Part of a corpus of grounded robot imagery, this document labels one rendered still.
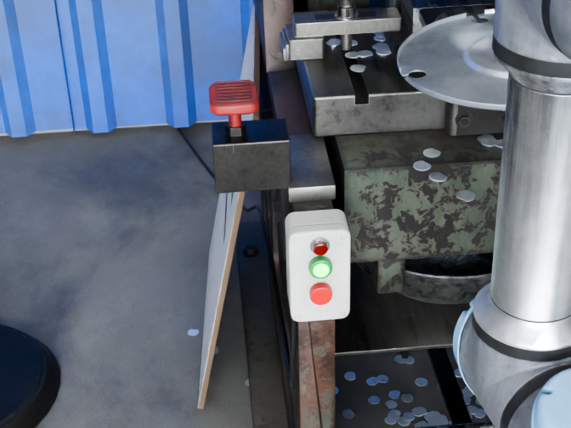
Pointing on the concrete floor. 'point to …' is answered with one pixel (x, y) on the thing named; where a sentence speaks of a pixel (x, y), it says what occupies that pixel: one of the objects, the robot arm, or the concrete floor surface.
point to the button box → (299, 305)
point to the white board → (225, 231)
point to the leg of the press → (307, 387)
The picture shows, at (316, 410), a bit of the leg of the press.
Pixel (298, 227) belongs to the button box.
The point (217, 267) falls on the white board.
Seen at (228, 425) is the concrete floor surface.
